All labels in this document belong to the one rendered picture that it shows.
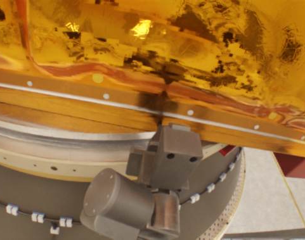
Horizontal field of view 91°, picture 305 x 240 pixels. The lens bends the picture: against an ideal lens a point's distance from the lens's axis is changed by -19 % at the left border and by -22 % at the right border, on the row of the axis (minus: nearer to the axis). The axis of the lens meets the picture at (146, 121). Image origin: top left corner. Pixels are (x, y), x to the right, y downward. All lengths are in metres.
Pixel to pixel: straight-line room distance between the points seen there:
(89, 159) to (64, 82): 0.15
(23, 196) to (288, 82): 0.63
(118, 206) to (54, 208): 0.37
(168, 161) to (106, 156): 0.20
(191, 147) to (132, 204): 0.08
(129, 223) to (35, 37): 0.25
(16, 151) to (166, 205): 0.30
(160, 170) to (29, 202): 0.43
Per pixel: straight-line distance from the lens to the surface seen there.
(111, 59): 0.26
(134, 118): 0.35
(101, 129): 0.36
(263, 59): 0.28
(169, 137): 0.20
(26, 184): 0.53
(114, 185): 0.18
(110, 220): 0.19
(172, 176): 0.22
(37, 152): 0.39
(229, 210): 1.05
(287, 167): 0.76
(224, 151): 0.55
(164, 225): 0.23
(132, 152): 0.27
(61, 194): 0.50
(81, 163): 0.36
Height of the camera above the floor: 2.01
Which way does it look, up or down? 41 degrees down
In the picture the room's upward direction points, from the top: 15 degrees clockwise
